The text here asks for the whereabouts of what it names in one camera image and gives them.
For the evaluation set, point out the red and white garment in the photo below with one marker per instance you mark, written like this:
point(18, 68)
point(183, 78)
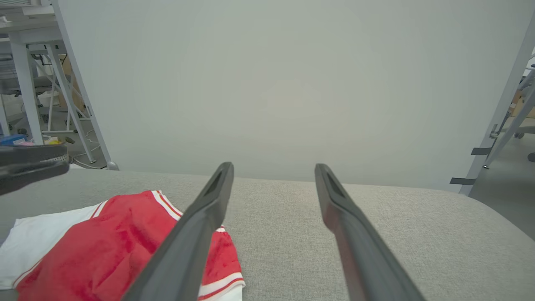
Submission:
point(104, 251)

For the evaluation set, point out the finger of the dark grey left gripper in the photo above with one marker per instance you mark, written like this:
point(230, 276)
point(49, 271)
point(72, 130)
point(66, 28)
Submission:
point(29, 154)
point(29, 174)

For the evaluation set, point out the white metal table frame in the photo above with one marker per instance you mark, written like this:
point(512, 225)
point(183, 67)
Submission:
point(24, 83)

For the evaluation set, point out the tan cardboard box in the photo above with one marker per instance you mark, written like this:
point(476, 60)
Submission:
point(522, 104)

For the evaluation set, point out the blue plastic item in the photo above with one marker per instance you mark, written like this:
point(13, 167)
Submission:
point(11, 139)

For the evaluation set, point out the white backdrop panel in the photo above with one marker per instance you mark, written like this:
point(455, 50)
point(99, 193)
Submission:
point(292, 83)

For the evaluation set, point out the brown cardboard box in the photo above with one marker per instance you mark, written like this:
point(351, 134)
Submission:
point(67, 90)

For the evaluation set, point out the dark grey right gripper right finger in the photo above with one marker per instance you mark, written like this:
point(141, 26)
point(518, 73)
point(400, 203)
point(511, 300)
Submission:
point(359, 251)

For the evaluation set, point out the grey metal stand legs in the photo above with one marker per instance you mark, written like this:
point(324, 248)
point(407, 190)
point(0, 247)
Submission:
point(508, 133)

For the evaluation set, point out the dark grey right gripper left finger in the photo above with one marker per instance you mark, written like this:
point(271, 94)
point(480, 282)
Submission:
point(188, 238)

